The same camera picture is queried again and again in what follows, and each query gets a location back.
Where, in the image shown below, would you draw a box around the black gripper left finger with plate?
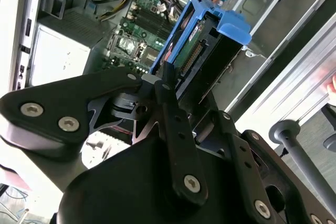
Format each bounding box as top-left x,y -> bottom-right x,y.
0,62 -> 208,206

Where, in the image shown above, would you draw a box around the black gripper right finger link bars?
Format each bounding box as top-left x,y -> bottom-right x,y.
208,108 -> 336,224

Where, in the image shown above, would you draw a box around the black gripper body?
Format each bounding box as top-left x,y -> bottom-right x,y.
56,137 -> 263,224

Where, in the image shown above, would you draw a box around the hard disk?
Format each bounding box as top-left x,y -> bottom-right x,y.
149,0 -> 253,104

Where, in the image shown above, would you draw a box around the person's bare hand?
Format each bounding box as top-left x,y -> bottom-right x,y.
325,74 -> 336,95

